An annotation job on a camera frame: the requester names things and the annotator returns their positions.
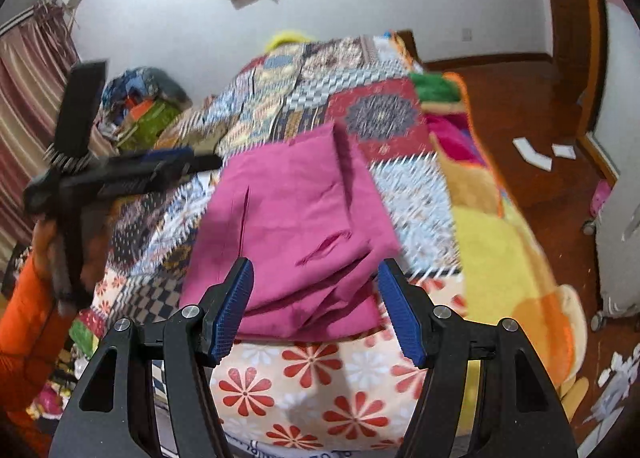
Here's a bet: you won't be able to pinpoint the small white paper scrap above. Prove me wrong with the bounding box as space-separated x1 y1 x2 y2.
552 144 577 160

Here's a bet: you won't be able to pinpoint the striped pink beige curtain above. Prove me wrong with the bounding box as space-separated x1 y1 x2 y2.
1 0 78 267

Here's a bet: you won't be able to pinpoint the yellow orange plush blanket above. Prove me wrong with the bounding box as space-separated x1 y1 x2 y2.
389 30 591 419

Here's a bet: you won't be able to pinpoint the white paper on floor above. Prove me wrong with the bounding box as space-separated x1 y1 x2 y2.
512 137 552 172

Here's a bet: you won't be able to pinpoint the orange sleeve forearm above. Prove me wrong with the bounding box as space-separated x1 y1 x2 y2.
0 252 76 458

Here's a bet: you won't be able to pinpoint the pink slipper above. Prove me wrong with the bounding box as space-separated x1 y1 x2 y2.
589 179 612 218

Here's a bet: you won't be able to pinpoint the left hand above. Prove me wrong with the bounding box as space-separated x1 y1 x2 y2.
32 203 113 315

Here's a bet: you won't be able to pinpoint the olive green folded pants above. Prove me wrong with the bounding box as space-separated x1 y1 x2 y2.
176 121 230 155

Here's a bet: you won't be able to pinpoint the colourful patchwork bedspread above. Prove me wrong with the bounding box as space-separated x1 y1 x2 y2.
73 33 465 457

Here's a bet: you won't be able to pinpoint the pile of blue clothes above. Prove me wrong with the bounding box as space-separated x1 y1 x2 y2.
101 66 190 110

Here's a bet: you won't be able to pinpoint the pink shorts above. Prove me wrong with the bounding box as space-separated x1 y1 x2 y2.
180 122 399 342

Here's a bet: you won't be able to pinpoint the yellow foam headboard arc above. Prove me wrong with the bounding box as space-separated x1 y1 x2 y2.
265 29 314 53

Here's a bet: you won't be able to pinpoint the white wall socket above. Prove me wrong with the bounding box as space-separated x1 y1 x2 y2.
461 28 473 41

